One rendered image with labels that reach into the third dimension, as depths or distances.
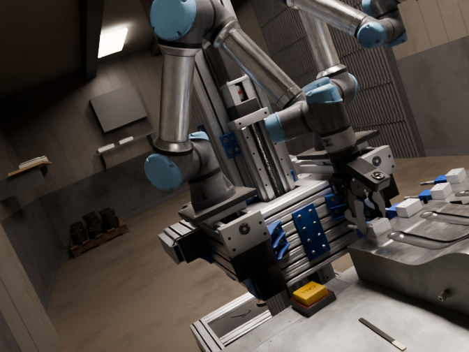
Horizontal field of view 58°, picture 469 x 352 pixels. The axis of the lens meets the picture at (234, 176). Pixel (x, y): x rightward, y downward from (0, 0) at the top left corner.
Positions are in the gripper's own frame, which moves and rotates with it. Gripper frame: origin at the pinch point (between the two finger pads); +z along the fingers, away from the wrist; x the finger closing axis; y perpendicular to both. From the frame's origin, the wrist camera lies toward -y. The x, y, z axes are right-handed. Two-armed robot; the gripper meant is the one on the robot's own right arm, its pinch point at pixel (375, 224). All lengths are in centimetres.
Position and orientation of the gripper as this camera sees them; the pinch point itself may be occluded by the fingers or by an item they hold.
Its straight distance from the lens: 108.3
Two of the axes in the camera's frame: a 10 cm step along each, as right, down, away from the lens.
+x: -8.5, 4.0, -3.5
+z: 3.7, 9.1, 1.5
